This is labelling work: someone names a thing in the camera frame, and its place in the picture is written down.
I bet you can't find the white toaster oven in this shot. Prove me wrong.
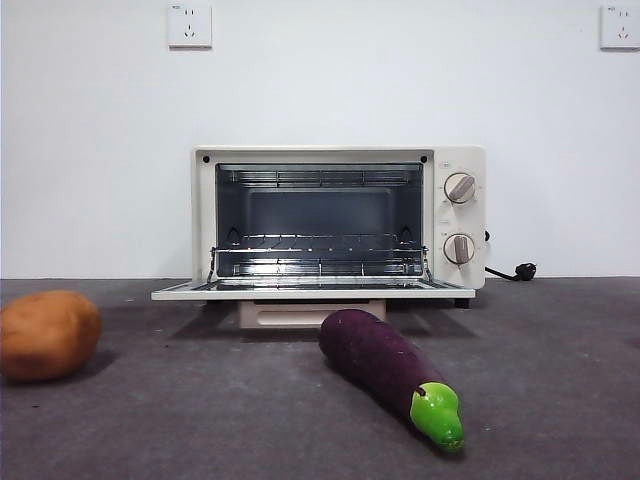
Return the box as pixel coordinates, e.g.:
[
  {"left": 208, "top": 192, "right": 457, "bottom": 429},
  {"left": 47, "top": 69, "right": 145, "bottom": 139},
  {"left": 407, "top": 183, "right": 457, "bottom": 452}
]
[{"left": 151, "top": 144, "right": 487, "bottom": 331}]

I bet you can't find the black oven power cable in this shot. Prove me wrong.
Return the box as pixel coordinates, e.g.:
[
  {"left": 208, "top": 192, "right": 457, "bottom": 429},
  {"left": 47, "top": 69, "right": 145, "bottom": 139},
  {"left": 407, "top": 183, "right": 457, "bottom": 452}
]
[{"left": 482, "top": 229, "right": 539, "bottom": 282}]

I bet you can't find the white wall socket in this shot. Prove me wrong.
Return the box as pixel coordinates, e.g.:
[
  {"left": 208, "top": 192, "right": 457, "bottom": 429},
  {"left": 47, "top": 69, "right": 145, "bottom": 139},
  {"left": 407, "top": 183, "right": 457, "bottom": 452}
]
[
  {"left": 167, "top": 3, "right": 213, "bottom": 51},
  {"left": 599, "top": 4, "right": 640, "bottom": 51}
]

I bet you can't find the glass oven door beige handle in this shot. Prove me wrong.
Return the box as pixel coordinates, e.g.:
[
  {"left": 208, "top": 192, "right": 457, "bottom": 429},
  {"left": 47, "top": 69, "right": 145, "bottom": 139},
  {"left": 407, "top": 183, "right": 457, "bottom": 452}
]
[{"left": 151, "top": 277, "right": 476, "bottom": 330}]

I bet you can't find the purple eggplant green stem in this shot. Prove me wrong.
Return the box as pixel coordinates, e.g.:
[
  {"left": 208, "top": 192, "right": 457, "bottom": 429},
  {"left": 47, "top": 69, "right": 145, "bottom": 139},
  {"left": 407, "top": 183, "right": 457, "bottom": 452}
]
[{"left": 318, "top": 308, "right": 465, "bottom": 454}]

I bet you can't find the brown potato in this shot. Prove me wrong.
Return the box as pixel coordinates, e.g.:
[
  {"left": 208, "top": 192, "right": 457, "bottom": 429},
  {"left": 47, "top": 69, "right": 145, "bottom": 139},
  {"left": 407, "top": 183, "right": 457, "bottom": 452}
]
[{"left": 0, "top": 290, "right": 103, "bottom": 384}]

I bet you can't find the metal wire oven rack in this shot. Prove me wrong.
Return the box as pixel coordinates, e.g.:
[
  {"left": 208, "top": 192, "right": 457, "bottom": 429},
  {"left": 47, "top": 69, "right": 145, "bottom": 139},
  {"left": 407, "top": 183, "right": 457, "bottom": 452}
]
[{"left": 207, "top": 232, "right": 434, "bottom": 291}]

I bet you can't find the beige oven knob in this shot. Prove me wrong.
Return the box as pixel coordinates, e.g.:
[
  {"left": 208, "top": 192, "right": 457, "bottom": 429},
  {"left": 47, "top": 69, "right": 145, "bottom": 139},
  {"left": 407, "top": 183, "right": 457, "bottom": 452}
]
[
  {"left": 443, "top": 173, "right": 477, "bottom": 205},
  {"left": 442, "top": 233, "right": 476, "bottom": 265}
]

